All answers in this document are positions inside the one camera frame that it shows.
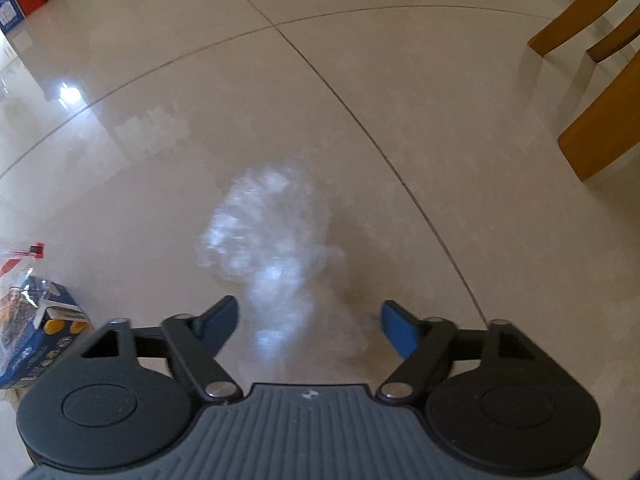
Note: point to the wooden chair leg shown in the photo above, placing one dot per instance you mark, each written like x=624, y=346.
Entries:
x=617, y=35
x=605, y=125
x=575, y=15

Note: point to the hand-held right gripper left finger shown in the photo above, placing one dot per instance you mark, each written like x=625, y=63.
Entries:
x=220, y=317

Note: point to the clear plastic wrap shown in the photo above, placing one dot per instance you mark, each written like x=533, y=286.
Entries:
x=272, y=250

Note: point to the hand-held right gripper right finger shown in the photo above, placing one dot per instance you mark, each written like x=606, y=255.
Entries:
x=400, y=327

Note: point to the colourful snack wrapper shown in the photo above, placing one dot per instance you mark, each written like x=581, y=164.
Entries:
x=55, y=340

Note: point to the blue cardboard box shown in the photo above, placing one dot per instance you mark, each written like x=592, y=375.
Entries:
x=11, y=5

